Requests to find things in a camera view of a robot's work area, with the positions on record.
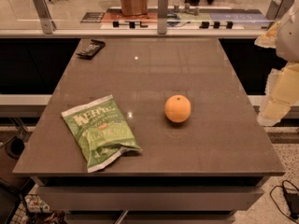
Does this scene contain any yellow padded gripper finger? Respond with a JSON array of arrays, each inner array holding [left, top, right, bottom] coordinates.
[[254, 21, 280, 49], [257, 63, 299, 126]]

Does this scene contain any left metal glass post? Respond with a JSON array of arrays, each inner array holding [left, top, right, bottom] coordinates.
[[32, 0, 56, 35]]

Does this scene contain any middle metal glass post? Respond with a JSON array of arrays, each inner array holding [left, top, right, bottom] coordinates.
[[157, 0, 168, 35]]

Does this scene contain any wire basket with items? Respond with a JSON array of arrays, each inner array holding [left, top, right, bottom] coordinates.
[[5, 194, 67, 224]]

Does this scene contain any black rxbar chocolate bar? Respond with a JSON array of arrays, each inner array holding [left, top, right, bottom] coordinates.
[[77, 39, 106, 60]]

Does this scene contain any black power adapter with cable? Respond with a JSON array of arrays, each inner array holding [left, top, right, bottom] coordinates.
[[269, 180, 299, 224]]

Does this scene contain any black round bin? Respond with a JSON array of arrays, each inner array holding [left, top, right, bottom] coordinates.
[[5, 137, 24, 160]]

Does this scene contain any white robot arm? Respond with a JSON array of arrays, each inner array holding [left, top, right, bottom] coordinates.
[[254, 0, 299, 126]]

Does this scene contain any metal glass post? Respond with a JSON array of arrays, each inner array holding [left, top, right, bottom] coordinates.
[[157, 0, 168, 35], [265, 0, 295, 21], [32, 0, 56, 35]]

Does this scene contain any grey drawer front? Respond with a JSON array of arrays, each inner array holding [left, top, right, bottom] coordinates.
[[37, 186, 263, 211]]

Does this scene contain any orange fruit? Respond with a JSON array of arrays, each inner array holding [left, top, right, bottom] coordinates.
[[164, 95, 191, 123]]

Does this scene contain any right metal glass post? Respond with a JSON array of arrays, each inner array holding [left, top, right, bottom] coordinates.
[[265, 0, 295, 21]]

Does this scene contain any green jalapeno chip bag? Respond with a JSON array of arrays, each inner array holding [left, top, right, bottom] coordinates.
[[62, 95, 142, 173]]

